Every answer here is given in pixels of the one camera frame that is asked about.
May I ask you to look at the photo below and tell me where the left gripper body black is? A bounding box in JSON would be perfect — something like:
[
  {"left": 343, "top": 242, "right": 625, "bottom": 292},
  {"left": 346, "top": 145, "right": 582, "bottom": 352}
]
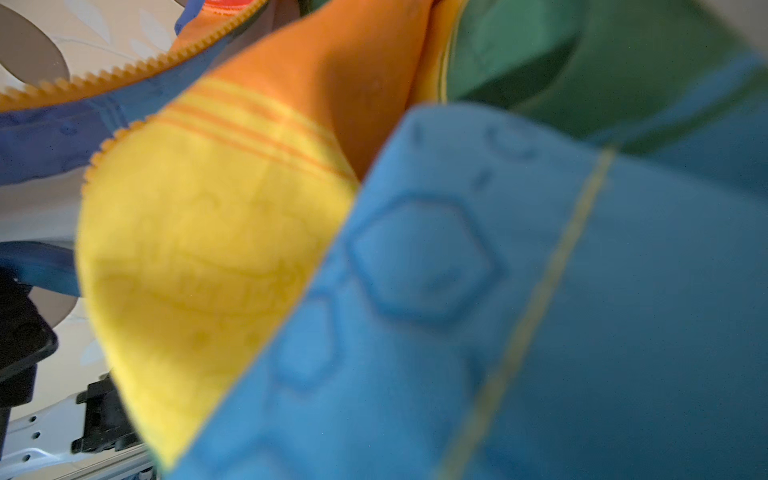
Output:
[{"left": 1, "top": 271, "right": 58, "bottom": 448}]

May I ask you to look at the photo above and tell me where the rainbow striped jacket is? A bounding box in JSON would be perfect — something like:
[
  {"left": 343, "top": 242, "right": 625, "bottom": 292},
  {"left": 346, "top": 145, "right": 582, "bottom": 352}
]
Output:
[{"left": 1, "top": 1, "right": 767, "bottom": 479}]

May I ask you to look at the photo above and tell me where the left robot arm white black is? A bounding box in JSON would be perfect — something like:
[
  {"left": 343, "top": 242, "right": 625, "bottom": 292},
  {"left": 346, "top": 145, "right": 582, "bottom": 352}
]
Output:
[{"left": 1, "top": 273, "right": 161, "bottom": 479}]

